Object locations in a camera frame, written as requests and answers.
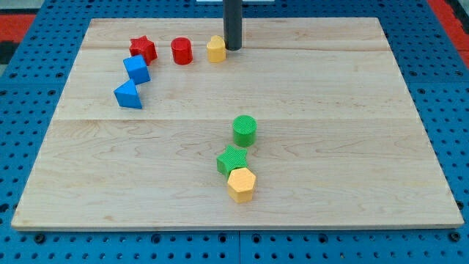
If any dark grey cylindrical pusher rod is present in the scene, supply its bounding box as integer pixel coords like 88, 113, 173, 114
223, 0, 243, 51

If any yellow heart block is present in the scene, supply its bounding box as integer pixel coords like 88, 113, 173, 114
206, 35, 226, 63

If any red cylinder block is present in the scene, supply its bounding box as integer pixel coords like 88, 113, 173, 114
171, 37, 193, 65

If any red star block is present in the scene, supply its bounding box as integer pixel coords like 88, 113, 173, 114
129, 35, 158, 66

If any blue cube block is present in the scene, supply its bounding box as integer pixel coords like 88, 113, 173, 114
123, 55, 151, 84

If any green cylinder block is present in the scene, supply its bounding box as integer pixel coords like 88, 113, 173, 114
232, 115, 257, 147

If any blue triangular prism block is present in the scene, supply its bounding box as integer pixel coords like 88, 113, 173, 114
114, 79, 142, 109

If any light wooden board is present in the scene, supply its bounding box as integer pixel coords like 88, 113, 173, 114
11, 18, 464, 232

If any green star block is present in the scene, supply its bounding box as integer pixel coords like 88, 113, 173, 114
216, 145, 248, 180

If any yellow hexagon block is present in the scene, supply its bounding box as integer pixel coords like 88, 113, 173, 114
227, 167, 256, 203

